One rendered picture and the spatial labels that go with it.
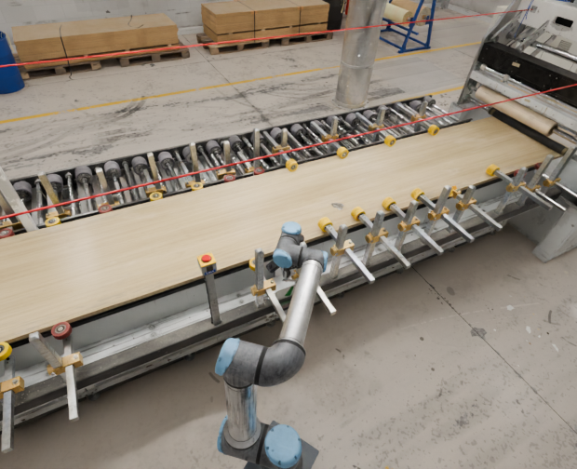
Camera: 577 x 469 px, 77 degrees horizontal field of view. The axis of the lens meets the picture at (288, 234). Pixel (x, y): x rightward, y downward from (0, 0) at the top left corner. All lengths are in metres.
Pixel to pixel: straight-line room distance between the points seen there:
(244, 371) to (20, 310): 1.37
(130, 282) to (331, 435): 1.54
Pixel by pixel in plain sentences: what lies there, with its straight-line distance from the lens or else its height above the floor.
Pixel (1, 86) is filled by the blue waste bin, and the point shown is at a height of 0.12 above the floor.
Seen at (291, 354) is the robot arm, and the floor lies 1.44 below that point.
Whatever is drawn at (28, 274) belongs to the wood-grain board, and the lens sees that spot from 2.38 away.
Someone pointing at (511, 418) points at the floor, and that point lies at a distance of 3.07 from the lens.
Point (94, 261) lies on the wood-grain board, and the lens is 2.29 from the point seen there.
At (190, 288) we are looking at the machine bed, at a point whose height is 0.80.
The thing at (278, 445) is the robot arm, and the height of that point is 0.87.
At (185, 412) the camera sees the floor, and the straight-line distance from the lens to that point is 2.67.
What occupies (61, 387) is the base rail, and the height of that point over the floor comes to 0.70.
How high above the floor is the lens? 2.48
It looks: 45 degrees down
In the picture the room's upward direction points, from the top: 4 degrees clockwise
